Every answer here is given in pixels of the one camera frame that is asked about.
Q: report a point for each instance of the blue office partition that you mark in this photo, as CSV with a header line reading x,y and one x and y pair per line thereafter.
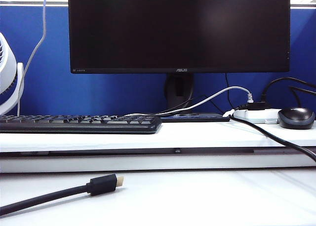
x,y
98,92

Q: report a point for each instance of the black keyboard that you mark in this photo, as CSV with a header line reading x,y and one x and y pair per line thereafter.
x,y
74,127

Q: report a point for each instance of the white desk fan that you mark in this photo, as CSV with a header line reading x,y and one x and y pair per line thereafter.
x,y
7,70

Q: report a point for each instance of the black computer mouse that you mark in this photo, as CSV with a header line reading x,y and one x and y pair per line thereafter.
x,y
296,120

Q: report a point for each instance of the small white plug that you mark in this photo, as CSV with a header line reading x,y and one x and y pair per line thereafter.
x,y
228,113

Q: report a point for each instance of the white power strip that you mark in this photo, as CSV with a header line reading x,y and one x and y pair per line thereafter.
x,y
254,116

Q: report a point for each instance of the black ASUS monitor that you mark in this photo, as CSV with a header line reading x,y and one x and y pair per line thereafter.
x,y
172,26

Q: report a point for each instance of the black monitor stand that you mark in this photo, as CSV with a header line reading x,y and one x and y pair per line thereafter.
x,y
179,87

